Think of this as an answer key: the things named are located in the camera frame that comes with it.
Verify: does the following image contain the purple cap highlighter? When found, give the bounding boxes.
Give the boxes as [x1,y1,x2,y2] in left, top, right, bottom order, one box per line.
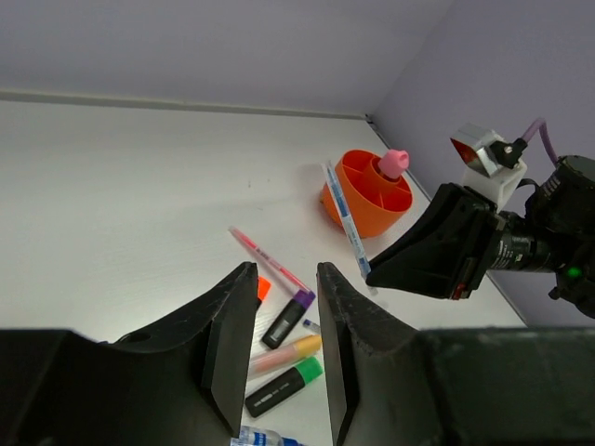
[261,289,316,349]

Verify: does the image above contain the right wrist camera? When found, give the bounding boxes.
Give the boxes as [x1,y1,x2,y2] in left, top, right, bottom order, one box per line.
[450,124,527,211]

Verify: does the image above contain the yellow cap translucent highlighter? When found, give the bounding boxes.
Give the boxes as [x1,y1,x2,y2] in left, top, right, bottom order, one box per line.
[247,334,322,379]

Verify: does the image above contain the orange cap highlighter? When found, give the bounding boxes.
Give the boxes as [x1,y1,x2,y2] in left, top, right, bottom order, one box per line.
[258,276,271,304]

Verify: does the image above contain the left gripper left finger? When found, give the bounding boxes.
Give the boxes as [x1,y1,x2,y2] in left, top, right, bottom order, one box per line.
[115,262,258,438]

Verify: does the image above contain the blue gel pen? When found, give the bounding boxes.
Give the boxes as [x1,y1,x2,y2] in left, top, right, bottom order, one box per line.
[321,160,371,281]

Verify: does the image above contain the green cap highlighter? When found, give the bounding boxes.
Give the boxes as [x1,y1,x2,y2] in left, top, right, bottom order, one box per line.
[245,357,324,418]

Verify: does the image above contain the pink gel pen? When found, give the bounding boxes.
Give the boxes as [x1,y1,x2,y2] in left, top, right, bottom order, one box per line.
[229,227,311,293]

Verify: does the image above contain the blue cap glue bottle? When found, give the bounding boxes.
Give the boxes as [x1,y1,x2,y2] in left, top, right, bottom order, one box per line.
[230,426,304,446]

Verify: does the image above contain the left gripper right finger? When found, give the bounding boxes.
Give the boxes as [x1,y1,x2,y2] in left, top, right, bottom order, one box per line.
[317,262,421,445]

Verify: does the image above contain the blue grip ballpoint pen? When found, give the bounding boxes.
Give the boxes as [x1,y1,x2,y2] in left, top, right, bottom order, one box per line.
[303,319,321,335]

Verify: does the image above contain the orange round organizer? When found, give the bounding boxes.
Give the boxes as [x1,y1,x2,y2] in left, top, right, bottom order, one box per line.
[335,150,413,239]

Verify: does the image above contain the black handled scissors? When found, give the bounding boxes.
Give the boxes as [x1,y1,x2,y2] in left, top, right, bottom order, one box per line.
[116,331,152,344]

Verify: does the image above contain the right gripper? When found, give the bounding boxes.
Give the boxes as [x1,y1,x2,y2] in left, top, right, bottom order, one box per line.
[365,183,558,300]

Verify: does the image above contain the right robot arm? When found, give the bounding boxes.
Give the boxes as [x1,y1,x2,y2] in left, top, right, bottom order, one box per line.
[365,155,594,317]

